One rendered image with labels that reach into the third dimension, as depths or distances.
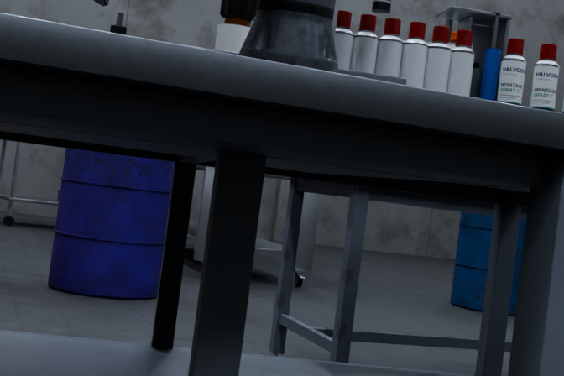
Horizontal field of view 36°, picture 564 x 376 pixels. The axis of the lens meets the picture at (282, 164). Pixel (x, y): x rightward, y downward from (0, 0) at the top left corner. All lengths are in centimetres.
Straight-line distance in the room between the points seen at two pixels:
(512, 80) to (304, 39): 72
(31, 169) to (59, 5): 210
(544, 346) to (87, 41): 59
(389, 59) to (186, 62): 102
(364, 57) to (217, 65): 98
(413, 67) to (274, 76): 99
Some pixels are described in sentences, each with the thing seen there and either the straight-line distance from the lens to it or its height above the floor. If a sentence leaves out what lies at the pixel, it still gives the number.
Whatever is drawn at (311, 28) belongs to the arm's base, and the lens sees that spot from 128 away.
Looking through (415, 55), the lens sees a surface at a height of 101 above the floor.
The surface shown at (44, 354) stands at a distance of 234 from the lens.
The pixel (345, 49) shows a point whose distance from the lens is 179.
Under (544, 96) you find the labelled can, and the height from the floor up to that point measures 97.
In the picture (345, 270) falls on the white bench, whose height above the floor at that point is 46.
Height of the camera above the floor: 71
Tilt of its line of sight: 2 degrees up
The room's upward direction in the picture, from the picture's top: 7 degrees clockwise
